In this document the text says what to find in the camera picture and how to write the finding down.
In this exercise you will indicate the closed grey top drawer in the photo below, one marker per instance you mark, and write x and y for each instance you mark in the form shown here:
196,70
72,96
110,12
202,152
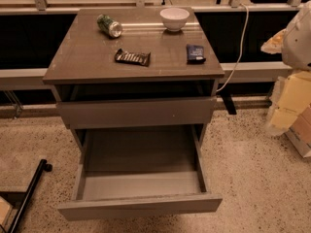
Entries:
135,113

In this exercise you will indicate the white bowl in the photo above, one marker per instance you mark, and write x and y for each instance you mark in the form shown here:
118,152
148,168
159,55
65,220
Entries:
174,19

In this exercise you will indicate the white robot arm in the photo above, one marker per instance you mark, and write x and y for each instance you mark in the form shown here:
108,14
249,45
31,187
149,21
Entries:
294,42

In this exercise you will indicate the cardboard box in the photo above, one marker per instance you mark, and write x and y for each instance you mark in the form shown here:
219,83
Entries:
300,133

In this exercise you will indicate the grey drawer cabinet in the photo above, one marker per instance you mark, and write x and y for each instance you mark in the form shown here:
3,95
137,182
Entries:
84,67

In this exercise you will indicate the green soda can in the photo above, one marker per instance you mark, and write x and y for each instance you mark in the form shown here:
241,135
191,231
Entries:
109,26

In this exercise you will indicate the rxbar chocolate bar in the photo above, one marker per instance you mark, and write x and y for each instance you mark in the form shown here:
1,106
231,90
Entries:
136,58

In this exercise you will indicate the open grey middle drawer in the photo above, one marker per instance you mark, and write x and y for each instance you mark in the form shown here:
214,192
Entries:
142,171

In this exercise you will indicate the dark blue snack packet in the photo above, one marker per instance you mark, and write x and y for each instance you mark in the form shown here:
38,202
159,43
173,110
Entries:
195,54

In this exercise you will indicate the black metal stand leg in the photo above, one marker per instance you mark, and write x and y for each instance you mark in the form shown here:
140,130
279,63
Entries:
42,167

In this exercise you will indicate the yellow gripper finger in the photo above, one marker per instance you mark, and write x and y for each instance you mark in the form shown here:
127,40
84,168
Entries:
290,97

